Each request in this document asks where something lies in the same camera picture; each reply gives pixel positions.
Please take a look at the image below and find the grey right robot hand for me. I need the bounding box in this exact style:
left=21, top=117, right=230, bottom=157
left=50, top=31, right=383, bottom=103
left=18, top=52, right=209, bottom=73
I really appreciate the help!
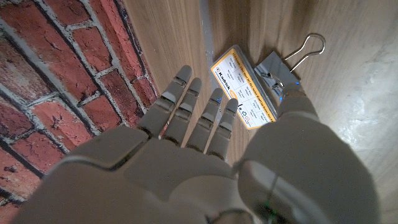
left=12, top=64, right=382, bottom=224

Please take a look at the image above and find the small card box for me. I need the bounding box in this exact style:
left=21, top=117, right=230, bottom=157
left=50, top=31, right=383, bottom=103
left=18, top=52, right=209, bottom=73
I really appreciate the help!
left=210, top=45, right=279, bottom=131

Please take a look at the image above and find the red brick printed backdrop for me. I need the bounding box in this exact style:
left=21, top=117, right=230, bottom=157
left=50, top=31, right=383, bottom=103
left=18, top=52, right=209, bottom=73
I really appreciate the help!
left=0, top=0, right=162, bottom=224

